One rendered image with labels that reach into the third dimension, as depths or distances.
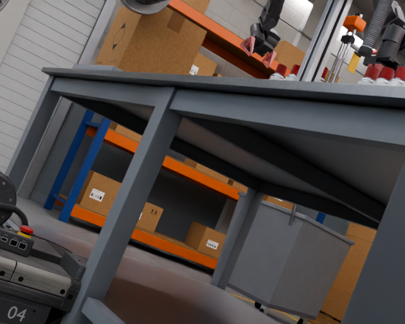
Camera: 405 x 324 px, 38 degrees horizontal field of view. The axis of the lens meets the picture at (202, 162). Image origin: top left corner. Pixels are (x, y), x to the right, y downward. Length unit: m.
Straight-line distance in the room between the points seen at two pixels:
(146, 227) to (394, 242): 5.48
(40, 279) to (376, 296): 1.42
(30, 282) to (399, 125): 0.98
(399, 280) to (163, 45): 1.88
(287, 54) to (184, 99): 4.77
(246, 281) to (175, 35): 2.57
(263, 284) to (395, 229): 4.04
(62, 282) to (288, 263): 2.75
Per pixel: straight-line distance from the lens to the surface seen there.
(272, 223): 4.23
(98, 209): 5.44
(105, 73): 1.92
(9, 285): 1.54
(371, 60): 1.84
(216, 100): 1.39
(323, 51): 1.66
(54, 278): 1.57
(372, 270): 0.17
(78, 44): 6.03
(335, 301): 5.61
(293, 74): 1.92
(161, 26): 2.03
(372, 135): 1.01
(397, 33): 1.87
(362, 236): 5.61
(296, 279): 4.32
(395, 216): 0.17
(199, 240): 5.98
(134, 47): 1.98
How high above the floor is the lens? 0.53
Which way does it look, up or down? 5 degrees up
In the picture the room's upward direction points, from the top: 23 degrees clockwise
